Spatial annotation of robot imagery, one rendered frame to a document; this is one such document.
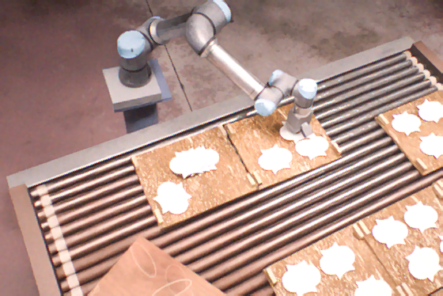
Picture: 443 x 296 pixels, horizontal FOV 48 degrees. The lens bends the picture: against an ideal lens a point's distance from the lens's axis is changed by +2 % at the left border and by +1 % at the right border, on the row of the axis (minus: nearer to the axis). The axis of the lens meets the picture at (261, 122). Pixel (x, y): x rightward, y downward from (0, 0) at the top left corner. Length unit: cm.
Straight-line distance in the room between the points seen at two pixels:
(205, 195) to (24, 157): 163
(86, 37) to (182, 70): 77
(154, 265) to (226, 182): 47
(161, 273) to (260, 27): 267
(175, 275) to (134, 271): 13
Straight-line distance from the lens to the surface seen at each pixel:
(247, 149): 212
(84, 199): 206
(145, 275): 177
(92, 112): 349
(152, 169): 207
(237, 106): 229
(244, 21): 409
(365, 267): 197
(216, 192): 201
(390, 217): 209
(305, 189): 208
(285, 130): 218
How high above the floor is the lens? 269
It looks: 52 degrees down
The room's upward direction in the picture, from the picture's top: 10 degrees clockwise
